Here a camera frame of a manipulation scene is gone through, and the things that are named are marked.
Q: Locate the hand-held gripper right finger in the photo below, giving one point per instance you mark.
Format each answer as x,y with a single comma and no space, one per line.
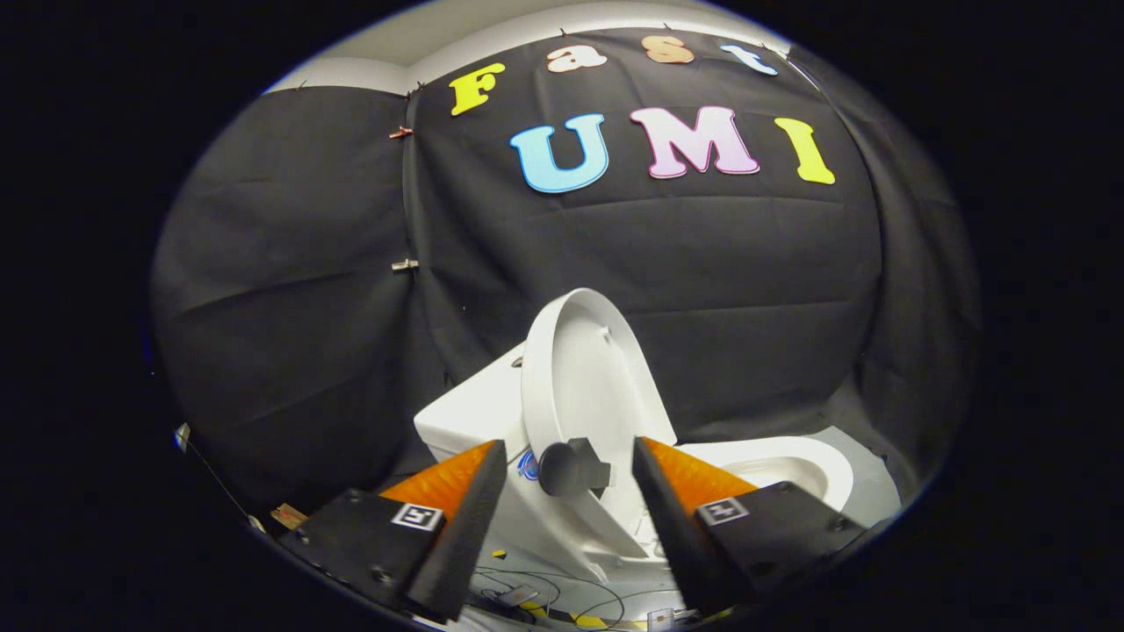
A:
672,527

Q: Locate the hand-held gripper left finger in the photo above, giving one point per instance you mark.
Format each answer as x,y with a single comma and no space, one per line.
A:
465,527

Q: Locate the white toilet seat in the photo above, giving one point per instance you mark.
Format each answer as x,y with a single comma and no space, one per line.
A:
834,470

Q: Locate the white toilet lid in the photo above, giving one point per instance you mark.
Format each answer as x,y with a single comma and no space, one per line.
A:
584,377

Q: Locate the black backdrop cloth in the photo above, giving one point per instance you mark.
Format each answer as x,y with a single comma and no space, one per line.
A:
307,307

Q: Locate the small grey device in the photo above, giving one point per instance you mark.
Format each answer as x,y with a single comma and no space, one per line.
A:
518,595

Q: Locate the white toilet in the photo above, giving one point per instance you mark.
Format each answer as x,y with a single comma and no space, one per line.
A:
474,412

